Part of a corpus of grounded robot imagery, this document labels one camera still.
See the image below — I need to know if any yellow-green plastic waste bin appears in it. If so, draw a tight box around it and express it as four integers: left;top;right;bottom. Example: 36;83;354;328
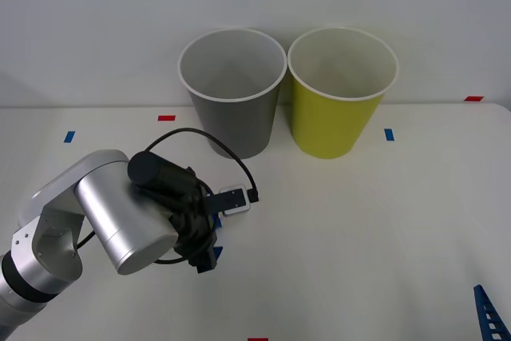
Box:
287;26;400;160

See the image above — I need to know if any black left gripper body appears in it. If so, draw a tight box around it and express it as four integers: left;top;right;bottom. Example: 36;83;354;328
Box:
166;195;220;263

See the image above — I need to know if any grey plastic waste bin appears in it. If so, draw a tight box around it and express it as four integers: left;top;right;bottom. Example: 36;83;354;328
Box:
177;28;288;161

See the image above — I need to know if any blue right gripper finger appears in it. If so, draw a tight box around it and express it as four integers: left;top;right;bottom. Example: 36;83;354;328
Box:
473;284;511;341

